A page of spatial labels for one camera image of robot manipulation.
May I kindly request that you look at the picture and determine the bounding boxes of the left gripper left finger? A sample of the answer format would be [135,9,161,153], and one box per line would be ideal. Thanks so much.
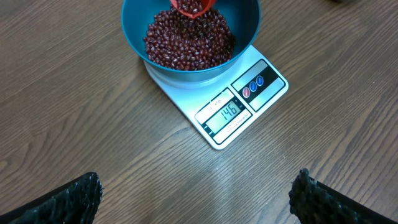
[1,172,103,224]

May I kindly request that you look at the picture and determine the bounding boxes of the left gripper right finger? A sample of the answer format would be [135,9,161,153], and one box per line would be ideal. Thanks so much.
[289,169,397,224]

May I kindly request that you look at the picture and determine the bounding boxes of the orange measuring scoop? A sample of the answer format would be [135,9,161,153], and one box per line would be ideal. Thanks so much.
[169,0,218,20]

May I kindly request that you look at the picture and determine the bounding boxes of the white digital kitchen scale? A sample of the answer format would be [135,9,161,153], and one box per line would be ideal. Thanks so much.
[145,46,289,150]

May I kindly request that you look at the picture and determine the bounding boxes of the red beans in bowl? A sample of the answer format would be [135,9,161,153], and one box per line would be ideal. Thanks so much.
[143,9,236,71]

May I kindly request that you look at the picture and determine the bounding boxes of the blue bowl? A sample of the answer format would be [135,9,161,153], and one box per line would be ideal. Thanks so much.
[121,0,262,82]

